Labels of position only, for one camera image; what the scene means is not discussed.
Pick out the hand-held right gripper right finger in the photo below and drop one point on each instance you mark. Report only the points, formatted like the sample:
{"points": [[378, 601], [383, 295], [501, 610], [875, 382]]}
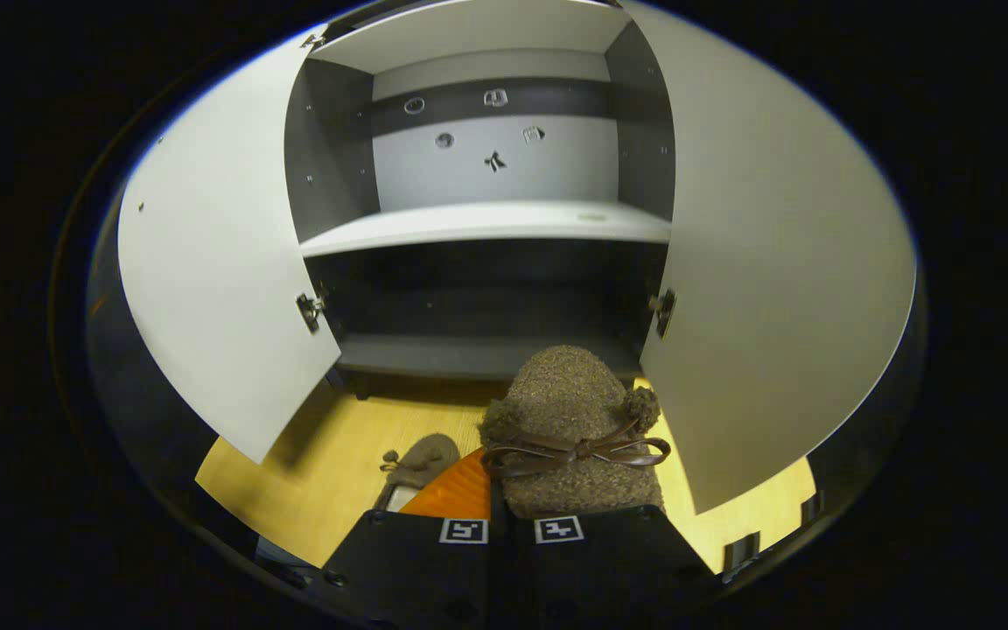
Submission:
{"points": [[600, 569]]}

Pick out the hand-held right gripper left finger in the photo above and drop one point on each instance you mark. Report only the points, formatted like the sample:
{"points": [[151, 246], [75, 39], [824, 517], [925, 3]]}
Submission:
{"points": [[416, 569]]}

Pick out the brown fuzzy shoe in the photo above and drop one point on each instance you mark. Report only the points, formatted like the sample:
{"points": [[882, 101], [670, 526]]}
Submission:
{"points": [[430, 455], [570, 394]]}

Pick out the white shoe cabinet door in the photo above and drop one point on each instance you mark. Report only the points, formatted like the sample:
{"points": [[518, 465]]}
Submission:
{"points": [[775, 306], [224, 262]]}

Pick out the metal door hinge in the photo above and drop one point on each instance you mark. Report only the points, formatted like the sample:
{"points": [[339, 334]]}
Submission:
{"points": [[310, 312], [663, 313]]}

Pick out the black floor bracket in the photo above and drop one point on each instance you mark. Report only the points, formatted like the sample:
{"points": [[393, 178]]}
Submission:
{"points": [[740, 551]]}

